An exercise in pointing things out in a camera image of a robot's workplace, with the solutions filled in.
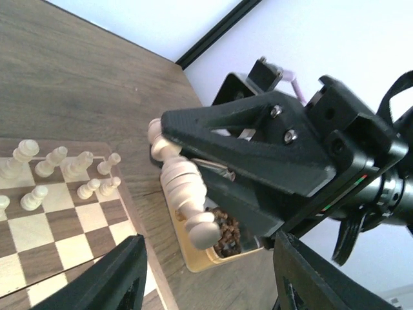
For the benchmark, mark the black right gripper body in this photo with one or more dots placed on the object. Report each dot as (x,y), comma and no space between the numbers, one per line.
(370,153)

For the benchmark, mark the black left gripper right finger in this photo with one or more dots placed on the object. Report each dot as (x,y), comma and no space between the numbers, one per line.
(305,280)

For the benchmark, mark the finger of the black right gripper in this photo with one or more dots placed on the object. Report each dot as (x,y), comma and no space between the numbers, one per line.
(239,201)
(266,138)

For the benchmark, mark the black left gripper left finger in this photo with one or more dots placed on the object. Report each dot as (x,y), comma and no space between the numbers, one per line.
(117,281)

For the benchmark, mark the light wooden chess bishop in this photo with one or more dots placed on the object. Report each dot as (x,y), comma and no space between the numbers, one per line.
(184,187)
(53,159)

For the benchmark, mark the light wooden chess pawn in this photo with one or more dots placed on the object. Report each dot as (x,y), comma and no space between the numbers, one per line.
(85,191)
(32,200)
(4,203)
(107,187)

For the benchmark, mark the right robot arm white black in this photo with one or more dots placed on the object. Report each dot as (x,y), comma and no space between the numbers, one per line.
(296,165)

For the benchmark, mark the dark brown chess pieces pile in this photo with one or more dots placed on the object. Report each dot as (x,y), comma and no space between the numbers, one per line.
(230,242)

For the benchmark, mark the wooden chess board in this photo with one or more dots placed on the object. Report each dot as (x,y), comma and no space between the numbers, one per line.
(44,250)

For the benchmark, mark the light wooden chess rook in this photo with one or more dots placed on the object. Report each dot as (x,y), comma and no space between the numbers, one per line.
(105,167)

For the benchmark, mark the yellow metal tin tray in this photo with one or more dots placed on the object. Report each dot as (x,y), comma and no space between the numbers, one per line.
(198,260)

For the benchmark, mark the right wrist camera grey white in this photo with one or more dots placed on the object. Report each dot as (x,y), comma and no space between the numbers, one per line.
(263,77)

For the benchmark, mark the black aluminium frame rail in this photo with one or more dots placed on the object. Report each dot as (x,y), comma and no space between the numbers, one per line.
(216,32)

